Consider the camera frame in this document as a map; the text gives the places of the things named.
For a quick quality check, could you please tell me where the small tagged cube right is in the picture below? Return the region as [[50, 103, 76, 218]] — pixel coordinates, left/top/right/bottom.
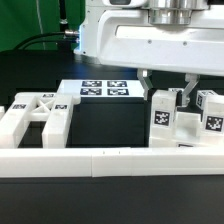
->
[[196, 90, 215, 110]]

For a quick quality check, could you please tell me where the white base tag plate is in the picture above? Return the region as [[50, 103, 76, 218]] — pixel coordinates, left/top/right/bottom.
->
[[57, 80, 144, 98]]

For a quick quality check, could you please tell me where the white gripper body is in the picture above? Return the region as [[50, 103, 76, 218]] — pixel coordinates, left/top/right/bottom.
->
[[97, 0, 224, 76]]

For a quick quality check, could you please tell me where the black cable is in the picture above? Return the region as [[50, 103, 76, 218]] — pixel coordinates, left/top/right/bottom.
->
[[13, 29, 81, 51]]

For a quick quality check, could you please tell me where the white fence wall rail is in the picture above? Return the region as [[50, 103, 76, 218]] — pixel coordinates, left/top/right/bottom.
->
[[0, 147, 224, 178]]

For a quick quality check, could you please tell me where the white chair seat panel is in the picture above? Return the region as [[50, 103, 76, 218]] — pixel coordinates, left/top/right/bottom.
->
[[149, 112, 224, 148]]

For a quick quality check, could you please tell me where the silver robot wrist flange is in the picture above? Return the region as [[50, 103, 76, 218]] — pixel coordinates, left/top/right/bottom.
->
[[142, 0, 209, 25]]

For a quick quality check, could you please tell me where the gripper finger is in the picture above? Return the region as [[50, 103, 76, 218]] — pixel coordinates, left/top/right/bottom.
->
[[137, 69, 153, 100], [176, 73, 200, 107]]

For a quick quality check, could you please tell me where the white chair back frame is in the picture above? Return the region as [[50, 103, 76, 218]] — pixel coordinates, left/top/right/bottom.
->
[[0, 92, 81, 149]]

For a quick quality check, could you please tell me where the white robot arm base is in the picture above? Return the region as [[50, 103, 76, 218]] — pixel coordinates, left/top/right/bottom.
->
[[74, 0, 106, 64]]

